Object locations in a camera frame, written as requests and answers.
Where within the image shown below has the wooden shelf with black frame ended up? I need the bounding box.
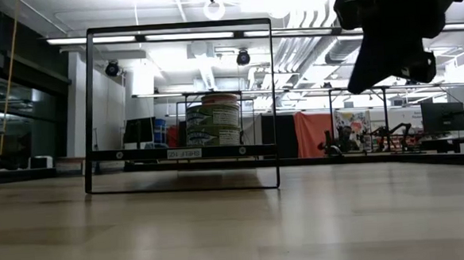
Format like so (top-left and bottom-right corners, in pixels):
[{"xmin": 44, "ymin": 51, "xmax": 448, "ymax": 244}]
[{"xmin": 75, "ymin": 17, "xmax": 281, "ymax": 199}]

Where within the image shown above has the blue bin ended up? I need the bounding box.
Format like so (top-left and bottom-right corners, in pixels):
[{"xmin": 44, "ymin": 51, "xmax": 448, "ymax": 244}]
[{"xmin": 153, "ymin": 117, "xmax": 168, "ymax": 146}]

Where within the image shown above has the silver-lid seafood can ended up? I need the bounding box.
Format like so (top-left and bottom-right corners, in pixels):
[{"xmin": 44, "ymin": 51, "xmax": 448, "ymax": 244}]
[
  {"xmin": 200, "ymin": 92, "xmax": 240, "ymax": 106},
  {"xmin": 54, "ymin": 156, "xmax": 87, "ymax": 176},
  {"xmin": 186, "ymin": 123, "xmax": 243, "ymax": 148},
  {"xmin": 184, "ymin": 101, "xmax": 242, "ymax": 129}
]

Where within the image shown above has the red box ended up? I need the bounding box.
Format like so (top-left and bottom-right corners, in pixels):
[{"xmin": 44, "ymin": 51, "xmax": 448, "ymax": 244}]
[{"xmin": 166, "ymin": 126, "xmax": 180, "ymax": 147}]

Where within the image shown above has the orange cloth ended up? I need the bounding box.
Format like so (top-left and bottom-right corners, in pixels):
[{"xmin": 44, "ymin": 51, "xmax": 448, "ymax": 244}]
[{"xmin": 293, "ymin": 110, "xmax": 335, "ymax": 159}]

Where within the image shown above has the long white light strip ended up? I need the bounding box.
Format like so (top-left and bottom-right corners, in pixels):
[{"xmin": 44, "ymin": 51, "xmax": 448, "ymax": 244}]
[{"xmin": 46, "ymin": 16, "xmax": 464, "ymax": 52}]

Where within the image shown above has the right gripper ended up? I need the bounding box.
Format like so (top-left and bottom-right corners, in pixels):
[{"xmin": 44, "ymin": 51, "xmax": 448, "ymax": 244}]
[{"xmin": 333, "ymin": 0, "xmax": 464, "ymax": 95}]

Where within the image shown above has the silver ventilation duct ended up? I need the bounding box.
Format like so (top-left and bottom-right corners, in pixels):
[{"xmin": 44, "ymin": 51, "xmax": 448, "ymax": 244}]
[{"xmin": 322, "ymin": 35, "xmax": 369, "ymax": 66}]

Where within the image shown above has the colourful poster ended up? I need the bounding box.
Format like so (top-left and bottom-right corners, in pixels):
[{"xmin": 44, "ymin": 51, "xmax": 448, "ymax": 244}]
[{"xmin": 333, "ymin": 108, "xmax": 373, "ymax": 142}]

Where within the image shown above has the black round spotlight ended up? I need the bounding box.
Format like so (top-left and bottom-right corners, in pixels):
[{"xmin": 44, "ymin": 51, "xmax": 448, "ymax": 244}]
[
  {"xmin": 237, "ymin": 48, "xmax": 252, "ymax": 66},
  {"xmin": 104, "ymin": 60, "xmax": 121, "ymax": 78}
]

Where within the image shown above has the black workbench frame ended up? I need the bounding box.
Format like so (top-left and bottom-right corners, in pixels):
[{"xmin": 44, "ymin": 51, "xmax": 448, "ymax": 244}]
[{"xmin": 131, "ymin": 80, "xmax": 393, "ymax": 168}]

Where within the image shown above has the black computer monitor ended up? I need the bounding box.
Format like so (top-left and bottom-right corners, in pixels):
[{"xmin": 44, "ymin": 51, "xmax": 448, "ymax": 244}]
[
  {"xmin": 122, "ymin": 117, "xmax": 157, "ymax": 149},
  {"xmin": 420, "ymin": 100, "xmax": 464, "ymax": 134}
]

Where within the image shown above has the black cabinet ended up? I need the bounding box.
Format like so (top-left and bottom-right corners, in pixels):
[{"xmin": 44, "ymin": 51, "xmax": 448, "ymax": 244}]
[{"xmin": 260, "ymin": 111, "xmax": 298, "ymax": 160}]

